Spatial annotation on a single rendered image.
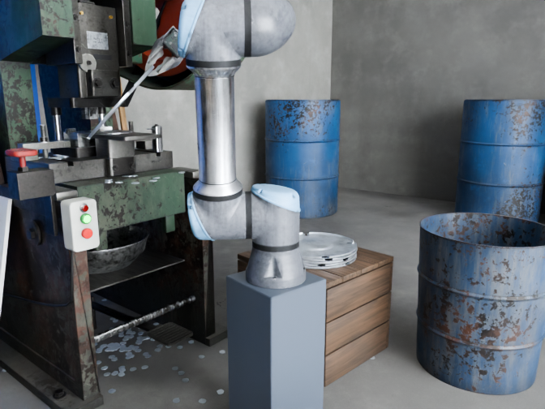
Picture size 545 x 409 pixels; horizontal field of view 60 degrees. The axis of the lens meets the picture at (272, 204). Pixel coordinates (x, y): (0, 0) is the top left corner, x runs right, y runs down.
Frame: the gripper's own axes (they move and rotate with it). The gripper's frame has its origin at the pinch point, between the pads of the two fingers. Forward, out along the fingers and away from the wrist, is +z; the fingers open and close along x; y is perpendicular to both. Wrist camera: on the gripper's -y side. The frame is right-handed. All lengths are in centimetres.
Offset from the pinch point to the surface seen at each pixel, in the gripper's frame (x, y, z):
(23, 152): -7.4, 21.0, 37.1
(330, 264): 80, 13, 5
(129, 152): 11.7, -8.2, 22.9
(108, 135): 3.9, 0.5, 22.4
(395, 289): 144, -44, -7
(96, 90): -8.1, -9.5, 15.5
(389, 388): 117, 29, 20
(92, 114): -5.0, -18.5, 22.8
